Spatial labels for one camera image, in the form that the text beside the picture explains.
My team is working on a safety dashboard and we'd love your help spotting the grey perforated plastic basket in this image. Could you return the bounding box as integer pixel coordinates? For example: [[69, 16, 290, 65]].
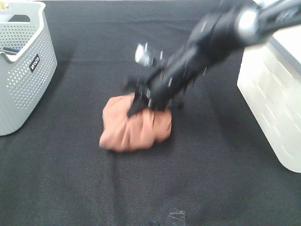
[[0, 0, 57, 136]]

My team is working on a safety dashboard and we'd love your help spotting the clear tape piece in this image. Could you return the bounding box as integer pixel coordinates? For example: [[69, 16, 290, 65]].
[[167, 210, 185, 223]]

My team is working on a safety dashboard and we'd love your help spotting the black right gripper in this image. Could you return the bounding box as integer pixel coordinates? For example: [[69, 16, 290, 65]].
[[126, 56, 207, 118]]

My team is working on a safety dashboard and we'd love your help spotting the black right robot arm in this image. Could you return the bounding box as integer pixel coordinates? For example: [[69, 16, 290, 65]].
[[126, 0, 301, 117]]

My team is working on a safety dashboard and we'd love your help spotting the orange brown towel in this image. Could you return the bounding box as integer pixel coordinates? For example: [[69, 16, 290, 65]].
[[99, 93, 172, 153]]

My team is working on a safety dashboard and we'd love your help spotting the black table mat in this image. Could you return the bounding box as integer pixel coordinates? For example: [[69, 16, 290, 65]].
[[0, 0, 301, 226]]

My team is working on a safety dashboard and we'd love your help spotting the cream plastic storage basket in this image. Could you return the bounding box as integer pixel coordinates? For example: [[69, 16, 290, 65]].
[[237, 26, 301, 173]]

